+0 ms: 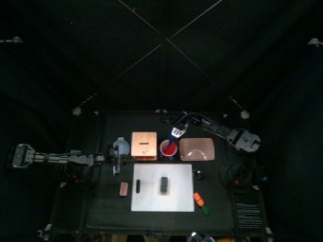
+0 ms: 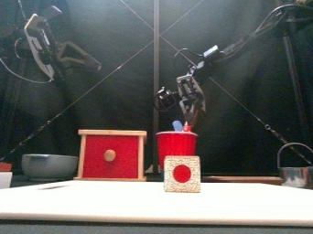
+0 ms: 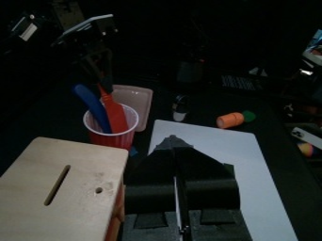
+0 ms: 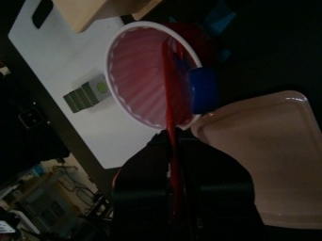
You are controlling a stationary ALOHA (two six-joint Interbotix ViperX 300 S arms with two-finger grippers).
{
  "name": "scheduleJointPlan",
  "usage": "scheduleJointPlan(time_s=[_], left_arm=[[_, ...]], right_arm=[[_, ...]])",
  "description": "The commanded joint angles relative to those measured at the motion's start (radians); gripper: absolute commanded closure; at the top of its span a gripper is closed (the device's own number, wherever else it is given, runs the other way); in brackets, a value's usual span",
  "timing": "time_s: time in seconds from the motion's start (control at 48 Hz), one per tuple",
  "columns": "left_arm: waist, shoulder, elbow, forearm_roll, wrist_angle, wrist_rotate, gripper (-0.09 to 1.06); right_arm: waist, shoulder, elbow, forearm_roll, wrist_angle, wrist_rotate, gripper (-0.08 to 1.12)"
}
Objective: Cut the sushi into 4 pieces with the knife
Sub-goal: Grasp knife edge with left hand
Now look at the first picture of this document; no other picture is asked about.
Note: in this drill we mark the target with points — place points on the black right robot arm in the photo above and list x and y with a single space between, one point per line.
242 138

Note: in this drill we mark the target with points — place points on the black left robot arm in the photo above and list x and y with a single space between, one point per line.
55 157

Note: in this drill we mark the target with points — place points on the dark green sushi roll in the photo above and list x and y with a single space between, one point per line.
164 185

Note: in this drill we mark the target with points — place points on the translucent plastic container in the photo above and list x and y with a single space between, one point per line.
122 146

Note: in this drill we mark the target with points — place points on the wooden box with slot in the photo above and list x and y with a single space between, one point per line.
143 146

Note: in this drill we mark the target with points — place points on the red plastic cup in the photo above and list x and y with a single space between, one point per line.
168 151

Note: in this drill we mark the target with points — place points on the small black stick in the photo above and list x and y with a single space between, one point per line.
138 186

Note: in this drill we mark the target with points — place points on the pink rectangular toy block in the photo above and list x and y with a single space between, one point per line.
123 189

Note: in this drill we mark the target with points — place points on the small black round object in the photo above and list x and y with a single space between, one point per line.
198 174

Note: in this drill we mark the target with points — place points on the white cutting board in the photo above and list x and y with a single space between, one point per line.
163 201

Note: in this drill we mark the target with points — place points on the orange toy carrot green top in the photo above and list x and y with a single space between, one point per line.
198 199

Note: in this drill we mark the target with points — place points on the white frame clamp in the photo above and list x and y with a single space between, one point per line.
245 114
76 110
314 41
16 40

